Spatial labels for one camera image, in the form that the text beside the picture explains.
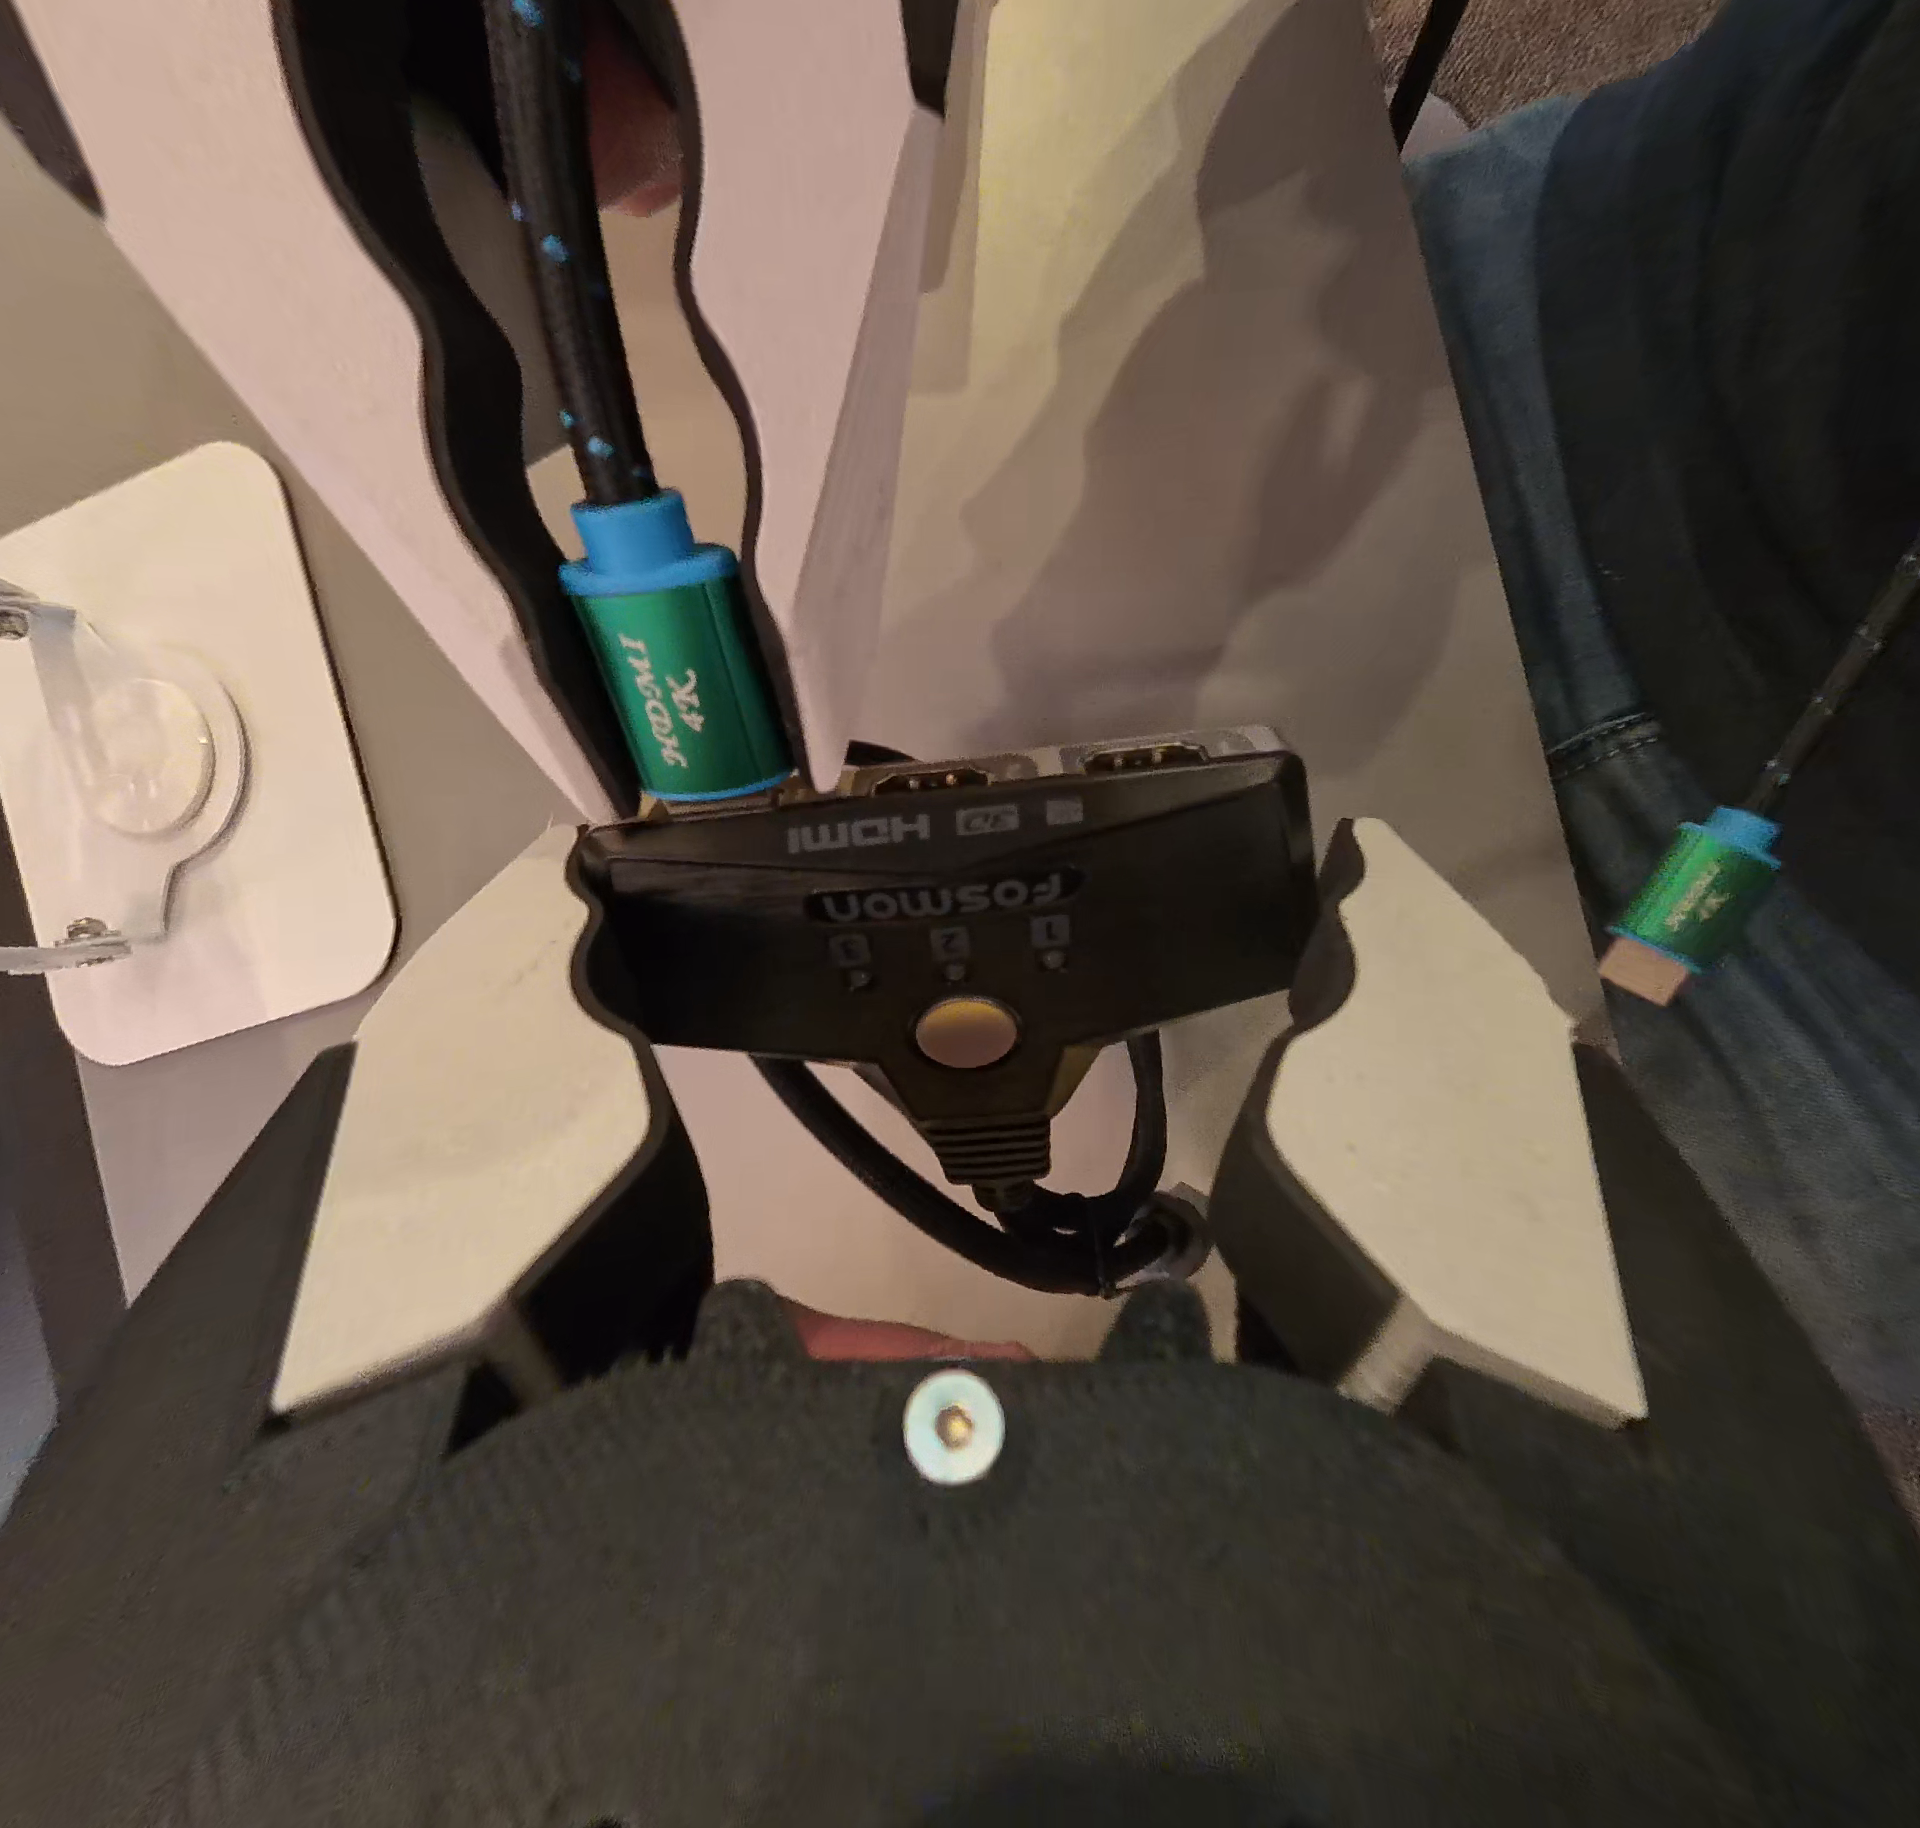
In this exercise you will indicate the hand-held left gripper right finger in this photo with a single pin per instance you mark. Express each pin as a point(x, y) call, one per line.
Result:
point(1470, 1168)

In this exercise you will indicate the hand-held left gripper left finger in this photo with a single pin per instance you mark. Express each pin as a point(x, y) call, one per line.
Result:
point(450, 1168)

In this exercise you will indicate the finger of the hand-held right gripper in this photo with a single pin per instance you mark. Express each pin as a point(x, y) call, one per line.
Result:
point(210, 149)
point(810, 179)

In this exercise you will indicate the black hdmi switch box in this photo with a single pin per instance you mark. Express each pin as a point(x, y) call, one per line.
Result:
point(961, 943)

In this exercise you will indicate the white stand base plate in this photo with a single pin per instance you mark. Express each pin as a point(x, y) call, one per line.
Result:
point(271, 688)

